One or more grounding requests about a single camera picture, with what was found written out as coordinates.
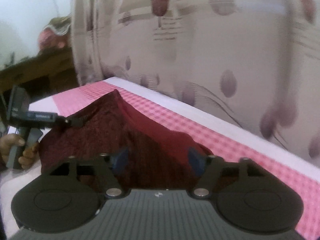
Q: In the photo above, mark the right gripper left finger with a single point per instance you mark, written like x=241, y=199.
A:
x=70, y=194

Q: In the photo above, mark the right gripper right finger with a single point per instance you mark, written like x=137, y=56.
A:
x=245, y=194

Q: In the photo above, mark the dark red fuzzy garment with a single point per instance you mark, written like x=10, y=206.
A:
x=158, y=156

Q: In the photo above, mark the person's left hand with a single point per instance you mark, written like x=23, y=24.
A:
x=29, y=155

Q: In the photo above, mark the brown wooden furniture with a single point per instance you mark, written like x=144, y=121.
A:
x=46, y=74

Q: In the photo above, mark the pink checked bed sheet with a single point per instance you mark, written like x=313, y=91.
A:
x=222, y=138

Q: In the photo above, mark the pink floral bag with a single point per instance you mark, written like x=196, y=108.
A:
x=56, y=34

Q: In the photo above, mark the beige leaf print curtain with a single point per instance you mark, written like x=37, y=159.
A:
x=252, y=63

